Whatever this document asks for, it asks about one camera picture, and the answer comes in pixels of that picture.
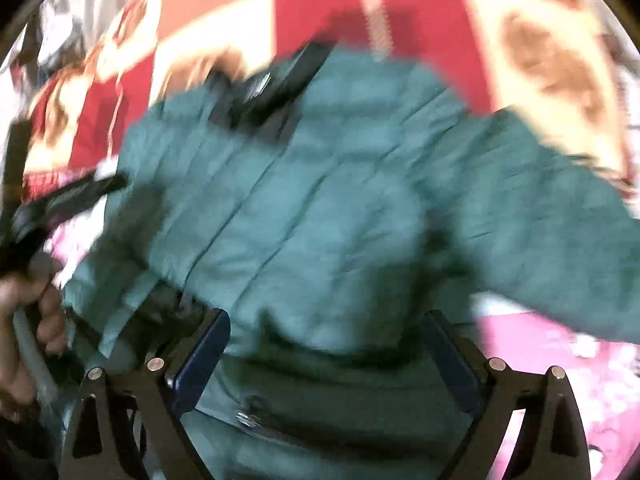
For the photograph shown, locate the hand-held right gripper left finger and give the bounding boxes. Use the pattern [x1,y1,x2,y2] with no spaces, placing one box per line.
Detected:
[60,308,232,480]

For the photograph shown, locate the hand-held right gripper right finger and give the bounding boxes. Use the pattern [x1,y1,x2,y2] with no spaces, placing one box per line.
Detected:
[421,309,594,480]

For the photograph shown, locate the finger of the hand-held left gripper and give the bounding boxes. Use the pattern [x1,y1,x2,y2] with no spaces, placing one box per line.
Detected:
[30,172,129,222]

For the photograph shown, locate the green puffer jacket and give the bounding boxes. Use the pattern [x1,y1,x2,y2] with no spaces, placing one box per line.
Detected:
[57,42,640,480]

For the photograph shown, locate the person's left hand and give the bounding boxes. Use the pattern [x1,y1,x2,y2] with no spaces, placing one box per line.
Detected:
[0,259,69,423]

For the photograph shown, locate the pink printed blanket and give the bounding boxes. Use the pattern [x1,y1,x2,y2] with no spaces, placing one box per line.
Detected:
[45,220,640,480]

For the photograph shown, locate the red checked rose-print blanket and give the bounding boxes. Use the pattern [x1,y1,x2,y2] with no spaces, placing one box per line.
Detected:
[20,0,633,206]

